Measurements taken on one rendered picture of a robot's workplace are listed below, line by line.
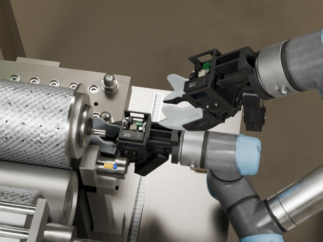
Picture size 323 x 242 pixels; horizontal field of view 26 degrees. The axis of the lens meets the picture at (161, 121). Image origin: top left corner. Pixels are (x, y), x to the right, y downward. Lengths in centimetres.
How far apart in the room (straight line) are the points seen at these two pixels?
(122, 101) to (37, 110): 36
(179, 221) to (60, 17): 163
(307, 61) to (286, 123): 177
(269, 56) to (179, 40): 192
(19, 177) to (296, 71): 52
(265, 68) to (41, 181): 45
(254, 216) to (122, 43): 163
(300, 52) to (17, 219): 44
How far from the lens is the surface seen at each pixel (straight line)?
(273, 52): 98
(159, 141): 132
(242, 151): 132
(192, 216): 153
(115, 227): 151
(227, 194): 140
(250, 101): 104
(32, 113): 118
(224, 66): 101
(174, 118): 109
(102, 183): 130
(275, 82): 98
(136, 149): 132
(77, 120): 117
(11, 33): 244
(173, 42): 288
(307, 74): 96
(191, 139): 132
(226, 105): 103
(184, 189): 155
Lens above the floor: 231
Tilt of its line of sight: 60 degrees down
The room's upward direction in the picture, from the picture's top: straight up
